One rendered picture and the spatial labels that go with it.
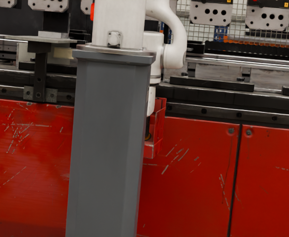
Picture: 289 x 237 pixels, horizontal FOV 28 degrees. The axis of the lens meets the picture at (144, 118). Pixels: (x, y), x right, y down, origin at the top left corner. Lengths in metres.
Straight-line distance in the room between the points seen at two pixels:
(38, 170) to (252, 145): 0.78
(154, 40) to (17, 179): 0.78
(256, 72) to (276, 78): 0.08
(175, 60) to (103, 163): 0.57
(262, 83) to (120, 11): 0.95
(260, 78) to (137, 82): 0.92
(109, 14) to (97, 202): 0.43
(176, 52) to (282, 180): 0.62
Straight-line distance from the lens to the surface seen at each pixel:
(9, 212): 2.28
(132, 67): 1.32
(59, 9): 2.24
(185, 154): 2.09
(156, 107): 1.98
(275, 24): 2.16
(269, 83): 2.18
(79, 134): 1.36
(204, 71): 2.17
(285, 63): 2.45
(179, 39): 1.82
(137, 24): 1.36
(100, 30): 1.36
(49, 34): 2.19
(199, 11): 2.15
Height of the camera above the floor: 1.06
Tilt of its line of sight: 8 degrees down
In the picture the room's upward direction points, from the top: 5 degrees clockwise
